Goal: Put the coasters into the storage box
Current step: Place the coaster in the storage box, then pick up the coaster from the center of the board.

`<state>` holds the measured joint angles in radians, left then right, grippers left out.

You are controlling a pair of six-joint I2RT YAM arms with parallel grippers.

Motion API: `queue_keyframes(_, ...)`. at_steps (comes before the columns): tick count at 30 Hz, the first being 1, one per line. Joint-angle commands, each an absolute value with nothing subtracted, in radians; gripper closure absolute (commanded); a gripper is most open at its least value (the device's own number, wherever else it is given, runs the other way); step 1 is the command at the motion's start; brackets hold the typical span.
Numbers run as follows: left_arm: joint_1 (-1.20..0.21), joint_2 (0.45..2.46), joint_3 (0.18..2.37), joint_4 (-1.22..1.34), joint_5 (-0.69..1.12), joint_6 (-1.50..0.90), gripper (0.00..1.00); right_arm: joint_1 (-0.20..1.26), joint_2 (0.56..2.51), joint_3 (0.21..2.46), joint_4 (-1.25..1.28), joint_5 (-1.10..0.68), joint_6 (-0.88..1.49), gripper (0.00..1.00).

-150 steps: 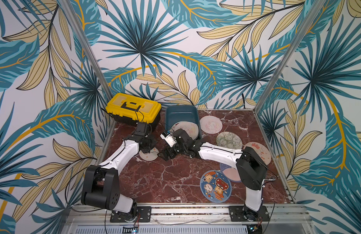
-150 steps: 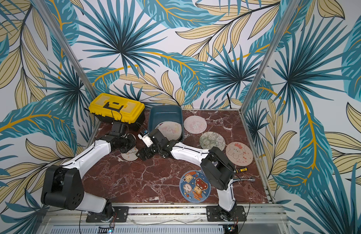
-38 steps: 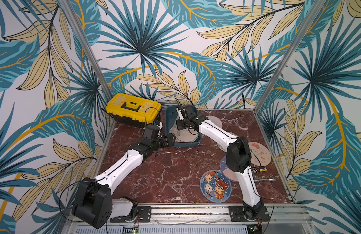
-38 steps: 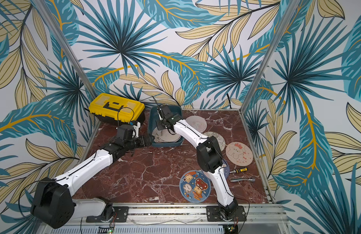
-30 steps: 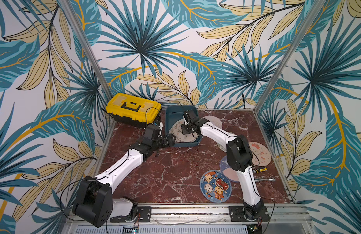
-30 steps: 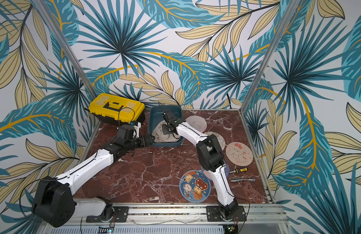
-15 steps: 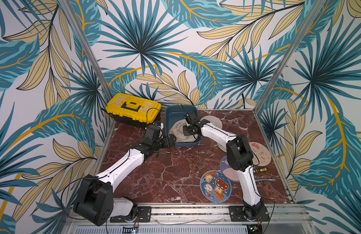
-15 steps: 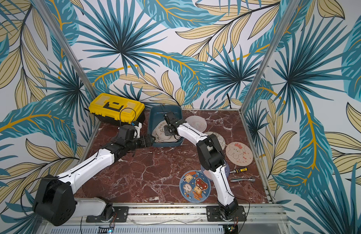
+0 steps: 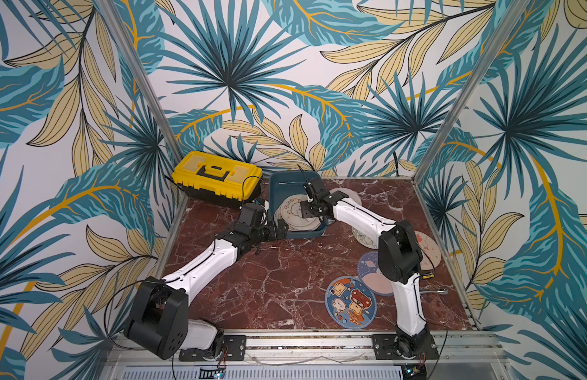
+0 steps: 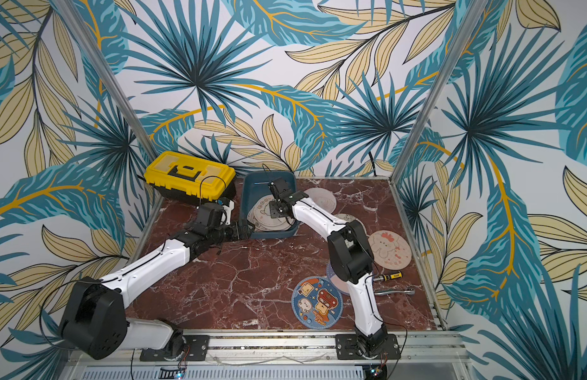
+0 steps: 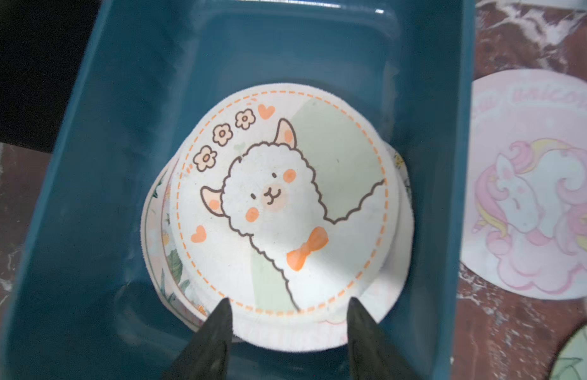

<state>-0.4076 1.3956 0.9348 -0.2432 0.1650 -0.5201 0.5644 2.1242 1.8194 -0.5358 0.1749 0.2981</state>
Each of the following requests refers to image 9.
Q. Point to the teal plastic storage tray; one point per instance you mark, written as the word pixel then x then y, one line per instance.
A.
pixel 285 184

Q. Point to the left aluminium corner post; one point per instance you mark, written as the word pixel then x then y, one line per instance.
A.
pixel 116 26

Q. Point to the aluminium corner post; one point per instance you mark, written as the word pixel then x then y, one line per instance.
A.
pixel 494 45
pixel 116 26

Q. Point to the green sketch round coaster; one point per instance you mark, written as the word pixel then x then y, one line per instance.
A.
pixel 364 240

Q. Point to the yellow black toolbox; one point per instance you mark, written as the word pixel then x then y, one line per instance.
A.
pixel 217 180

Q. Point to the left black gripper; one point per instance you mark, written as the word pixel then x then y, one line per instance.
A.
pixel 273 234

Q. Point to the blue cartoon toast coaster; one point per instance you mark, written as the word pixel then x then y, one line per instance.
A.
pixel 350 303

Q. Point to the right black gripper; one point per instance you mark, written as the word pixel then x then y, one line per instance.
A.
pixel 315 200

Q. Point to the pink kitty round coaster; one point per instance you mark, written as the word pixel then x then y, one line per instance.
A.
pixel 353 195

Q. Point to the purple bunny round coaster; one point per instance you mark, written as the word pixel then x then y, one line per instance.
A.
pixel 371 275

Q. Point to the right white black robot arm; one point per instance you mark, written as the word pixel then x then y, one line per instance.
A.
pixel 399 258

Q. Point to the white animal round coaster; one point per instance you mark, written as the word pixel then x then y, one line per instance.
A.
pixel 290 212

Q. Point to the pink bow bear coaster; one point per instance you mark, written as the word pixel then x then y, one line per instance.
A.
pixel 432 256

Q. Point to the aluminium front frame rail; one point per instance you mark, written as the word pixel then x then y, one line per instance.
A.
pixel 327 354

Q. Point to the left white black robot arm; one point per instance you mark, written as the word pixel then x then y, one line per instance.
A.
pixel 158 320

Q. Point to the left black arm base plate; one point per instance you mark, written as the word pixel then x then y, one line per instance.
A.
pixel 234 346

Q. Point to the right aluminium corner post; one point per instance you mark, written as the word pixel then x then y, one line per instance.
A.
pixel 494 45

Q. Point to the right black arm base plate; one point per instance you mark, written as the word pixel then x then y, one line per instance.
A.
pixel 394 346

